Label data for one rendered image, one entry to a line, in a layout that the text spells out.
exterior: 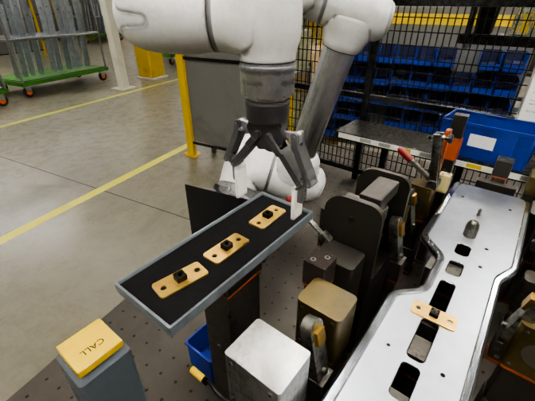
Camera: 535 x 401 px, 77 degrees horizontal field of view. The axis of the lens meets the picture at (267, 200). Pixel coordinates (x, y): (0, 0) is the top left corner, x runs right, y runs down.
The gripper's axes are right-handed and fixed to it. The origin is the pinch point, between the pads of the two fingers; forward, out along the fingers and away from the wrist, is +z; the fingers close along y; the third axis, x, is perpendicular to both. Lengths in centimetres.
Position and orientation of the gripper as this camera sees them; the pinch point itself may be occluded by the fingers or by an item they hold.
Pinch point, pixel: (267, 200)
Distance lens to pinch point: 66.7
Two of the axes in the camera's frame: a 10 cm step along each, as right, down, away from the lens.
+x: 5.9, -4.1, 6.9
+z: 0.0, 8.6, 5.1
